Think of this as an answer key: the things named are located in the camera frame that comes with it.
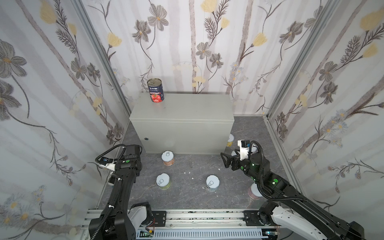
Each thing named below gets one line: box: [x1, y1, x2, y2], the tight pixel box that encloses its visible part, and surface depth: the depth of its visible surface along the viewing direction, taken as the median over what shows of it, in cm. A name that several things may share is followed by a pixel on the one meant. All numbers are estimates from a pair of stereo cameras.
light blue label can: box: [205, 174, 220, 192], surface depth 83 cm
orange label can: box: [161, 150, 175, 167], surface depth 93 cm
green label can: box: [156, 173, 171, 190], surface depth 83 cm
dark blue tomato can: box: [146, 78, 165, 103], surface depth 76 cm
